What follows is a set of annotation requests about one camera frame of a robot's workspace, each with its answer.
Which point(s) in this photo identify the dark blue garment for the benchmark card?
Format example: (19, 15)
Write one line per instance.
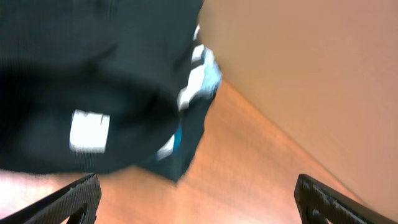
(187, 138)

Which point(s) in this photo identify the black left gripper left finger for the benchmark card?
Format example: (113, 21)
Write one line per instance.
(76, 203)

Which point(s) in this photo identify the black white striped garment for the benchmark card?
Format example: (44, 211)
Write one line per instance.
(203, 81)

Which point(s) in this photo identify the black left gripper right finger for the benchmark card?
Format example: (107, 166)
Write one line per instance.
(317, 203)

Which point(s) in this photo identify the black garment on pile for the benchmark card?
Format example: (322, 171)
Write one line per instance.
(91, 85)

